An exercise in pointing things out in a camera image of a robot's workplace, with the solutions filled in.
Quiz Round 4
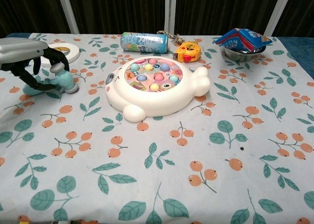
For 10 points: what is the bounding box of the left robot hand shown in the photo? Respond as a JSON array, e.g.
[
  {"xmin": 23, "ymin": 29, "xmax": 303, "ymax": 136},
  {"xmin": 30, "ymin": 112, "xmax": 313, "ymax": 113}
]
[{"xmin": 0, "ymin": 37, "xmax": 70, "ymax": 92}]

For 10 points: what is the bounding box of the teal toy hammer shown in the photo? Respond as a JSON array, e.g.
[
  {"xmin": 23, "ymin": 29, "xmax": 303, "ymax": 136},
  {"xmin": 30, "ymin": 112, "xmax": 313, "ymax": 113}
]
[{"xmin": 22, "ymin": 62, "xmax": 79, "ymax": 96}]

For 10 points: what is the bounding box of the white seal whack-a-mole toy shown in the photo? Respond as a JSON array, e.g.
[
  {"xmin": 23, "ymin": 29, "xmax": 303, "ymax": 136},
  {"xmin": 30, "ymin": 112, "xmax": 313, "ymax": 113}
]
[{"xmin": 105, "ymin": 56, "xmax": 211, "ymax": 123}]

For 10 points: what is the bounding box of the white tape roll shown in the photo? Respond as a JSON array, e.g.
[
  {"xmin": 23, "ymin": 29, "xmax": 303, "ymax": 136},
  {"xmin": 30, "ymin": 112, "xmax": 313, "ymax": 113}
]
[{"xmin": 39, "ymin": 42, "xmax": 80, "ymax": 65}]

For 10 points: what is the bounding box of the dark curtain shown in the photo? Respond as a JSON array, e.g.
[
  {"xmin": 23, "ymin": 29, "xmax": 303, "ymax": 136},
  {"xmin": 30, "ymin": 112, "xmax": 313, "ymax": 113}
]
[{"xmin": 0, "ymin": 0, "xmax": 314, "ymax": 42}]

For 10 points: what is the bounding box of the light blue drink can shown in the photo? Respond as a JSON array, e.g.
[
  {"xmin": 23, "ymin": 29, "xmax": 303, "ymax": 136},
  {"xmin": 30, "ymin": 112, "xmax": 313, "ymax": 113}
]
[{"xmin": 120, "ymin": 32, "xmax": 169, "ymax": 55}]

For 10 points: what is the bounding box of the yellow tape measure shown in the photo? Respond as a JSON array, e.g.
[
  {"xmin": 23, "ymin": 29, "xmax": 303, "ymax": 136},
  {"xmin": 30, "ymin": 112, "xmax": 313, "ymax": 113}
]
[{"xmin": 172, "ymin": 41, "xmax": 202, "ymax": 63}]

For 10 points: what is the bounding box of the floral tablecloth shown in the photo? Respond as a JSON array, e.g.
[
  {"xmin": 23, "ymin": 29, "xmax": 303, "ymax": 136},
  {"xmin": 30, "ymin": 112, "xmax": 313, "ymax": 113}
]
[{"xmin": 0, "ymin": 32, "xmax": 314, "ymax": 224}]

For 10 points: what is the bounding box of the steel bowl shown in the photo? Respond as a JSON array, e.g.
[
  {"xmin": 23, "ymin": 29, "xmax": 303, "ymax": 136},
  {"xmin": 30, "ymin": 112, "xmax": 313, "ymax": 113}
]
[{"xmin": 223, "ymin": 45, "xmax": 267, "ymax": 62}]

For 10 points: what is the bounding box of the blue snack bag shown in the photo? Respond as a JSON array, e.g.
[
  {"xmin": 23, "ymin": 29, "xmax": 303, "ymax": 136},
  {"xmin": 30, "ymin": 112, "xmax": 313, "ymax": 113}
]
[{"xmin": 214, "ymin": 28, "xmax": 274, "ymax": 54}]

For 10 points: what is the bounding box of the white frame post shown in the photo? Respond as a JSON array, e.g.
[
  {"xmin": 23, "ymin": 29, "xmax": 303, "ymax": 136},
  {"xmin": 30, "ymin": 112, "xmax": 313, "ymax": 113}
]
[
  {"xmin": 163, "ymin": 0, "xmax": 178, "ymax": 35},
  {"xmin": 55, "ymin": 0, "xmax": 81, "ymax": 34},
  {"xmin": 263, "ymin": 0, "xmax": 294, "ymax": 37}
]

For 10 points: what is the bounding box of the braided rope toy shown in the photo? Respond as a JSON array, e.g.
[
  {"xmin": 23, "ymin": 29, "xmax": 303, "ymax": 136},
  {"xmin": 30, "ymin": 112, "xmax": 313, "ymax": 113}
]
[{"xmin": 157, "ymin": 30, "xmax": 185, "ymax": 47}]

